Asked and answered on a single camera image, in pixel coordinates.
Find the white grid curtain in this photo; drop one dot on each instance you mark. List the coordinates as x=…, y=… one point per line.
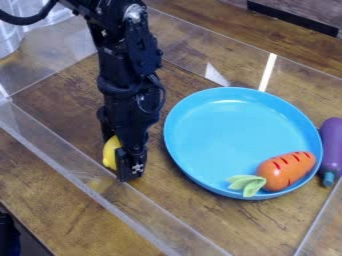
x=24, y=8

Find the blue plastic tray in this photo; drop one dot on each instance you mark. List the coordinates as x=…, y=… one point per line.
x=223, y=130

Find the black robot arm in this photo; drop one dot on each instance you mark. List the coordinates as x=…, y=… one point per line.
x=130, y=58

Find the dark board in background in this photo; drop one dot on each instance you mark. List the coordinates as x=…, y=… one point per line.
x=293, y=19

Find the orange toy carrot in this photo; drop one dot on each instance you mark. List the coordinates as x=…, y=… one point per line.
x=277, y=173

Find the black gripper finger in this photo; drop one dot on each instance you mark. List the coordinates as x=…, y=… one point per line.
x=131, y=158
x=106, y=123

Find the yellow toy lemon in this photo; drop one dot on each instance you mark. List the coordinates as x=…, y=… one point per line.
x=111, y=146

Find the clear acrylic enclosure wall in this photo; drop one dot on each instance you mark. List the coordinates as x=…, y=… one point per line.
x=183, y=219

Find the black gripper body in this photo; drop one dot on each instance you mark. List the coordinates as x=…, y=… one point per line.
x=134, y=106

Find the purple toy eggplant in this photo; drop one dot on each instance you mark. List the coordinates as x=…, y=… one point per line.
x=330, y=134

